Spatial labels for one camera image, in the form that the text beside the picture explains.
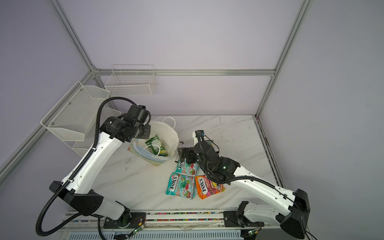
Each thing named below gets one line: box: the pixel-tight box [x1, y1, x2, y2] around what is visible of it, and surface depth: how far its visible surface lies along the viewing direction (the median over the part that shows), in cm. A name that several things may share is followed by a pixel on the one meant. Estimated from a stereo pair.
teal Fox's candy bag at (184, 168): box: [175, 158, 199, 177], surface depth 90 cm
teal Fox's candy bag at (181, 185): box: [165, 172, 196, 200], surface depth 84 cm
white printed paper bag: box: [127, 117, 179, 166], surface depth 89 cm
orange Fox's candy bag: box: [195, 175, 226, 200], surface depth 83 cm
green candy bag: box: [145, 134, 168, 157], surface depth 91 cm
